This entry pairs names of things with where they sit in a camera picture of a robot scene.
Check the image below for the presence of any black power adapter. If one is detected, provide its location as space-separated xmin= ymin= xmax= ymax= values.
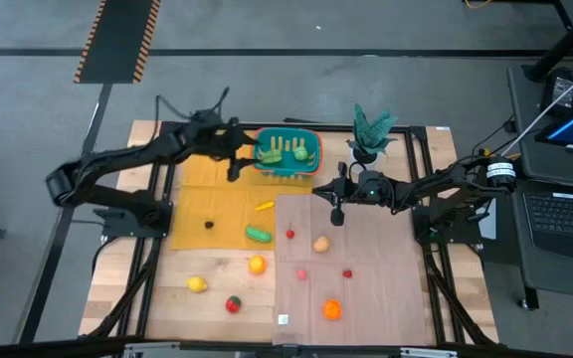
xmin=539 ymin=67 xmax=573 ymax=113

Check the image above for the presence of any black stand leg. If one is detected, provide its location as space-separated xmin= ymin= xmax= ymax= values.
xmin=522 ymin=0 xmax=573 ymax=84

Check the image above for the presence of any pale pink cloth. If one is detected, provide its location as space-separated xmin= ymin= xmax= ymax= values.
xmin=272 ymin=192 xmax=437 ymax=347

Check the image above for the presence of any black floor cable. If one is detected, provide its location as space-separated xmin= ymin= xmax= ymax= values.
xmin=471 ymin=116 xmax=517 ymax=156

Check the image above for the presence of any black aluminium table frame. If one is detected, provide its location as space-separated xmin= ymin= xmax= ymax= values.
xmin=85 ymin=118 xmax=499 ymax=347

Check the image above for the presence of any silver aluminium extrusion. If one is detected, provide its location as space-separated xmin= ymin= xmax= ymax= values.
xmin=121 ymin=341 xmax=460 ymax=358

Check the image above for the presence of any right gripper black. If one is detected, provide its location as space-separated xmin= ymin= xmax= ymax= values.
xmin=311 ymin=161 xmax=367 ymax=227

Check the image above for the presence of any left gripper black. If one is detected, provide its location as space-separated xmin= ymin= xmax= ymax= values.
xmin=199 ymin=116 xmax=263 ymax=183

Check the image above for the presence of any light green toy lettuce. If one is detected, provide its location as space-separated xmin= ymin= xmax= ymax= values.
xmin=258 ymin=148 xmax=284 ymax=165

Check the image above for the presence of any mustard yellow cloth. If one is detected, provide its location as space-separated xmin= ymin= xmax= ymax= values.
xmin=170 ymin=128 xmax=315 ymax=252

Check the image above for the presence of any green toy cucumber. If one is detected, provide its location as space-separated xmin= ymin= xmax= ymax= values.
xmin=245 ymin=226 xmax=274 ymax=245

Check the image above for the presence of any teal basket with orange handles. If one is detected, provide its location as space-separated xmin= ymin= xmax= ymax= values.
xmin=250 ymin=126 xmax=324 ymax=179

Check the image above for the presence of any black computer cart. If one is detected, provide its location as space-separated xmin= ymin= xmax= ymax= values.
xmin=507 ymin=59 xmax=573 ymax=310

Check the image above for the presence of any green plant in white pot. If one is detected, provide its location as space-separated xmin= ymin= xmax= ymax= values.
xmin=345 ymin=102 xmax=400 ymax=165

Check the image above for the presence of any black orange-striped floor cable cover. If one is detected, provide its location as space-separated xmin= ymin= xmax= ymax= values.
xmin=73 ymin=0 xmax=162 ymax=85

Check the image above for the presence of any ridged deep orange toy fruit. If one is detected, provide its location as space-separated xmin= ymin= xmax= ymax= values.
xmin=321 ymin=298 xmax=343 ymax=321

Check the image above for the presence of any white slanted rod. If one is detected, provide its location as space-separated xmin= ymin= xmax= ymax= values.
xmin=502 ymin=59 xmax=573 ymax=156

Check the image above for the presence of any smooth orange toy fruit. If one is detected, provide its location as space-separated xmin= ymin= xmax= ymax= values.
xmin=248 ymin=255 xmax=268 ymax=276

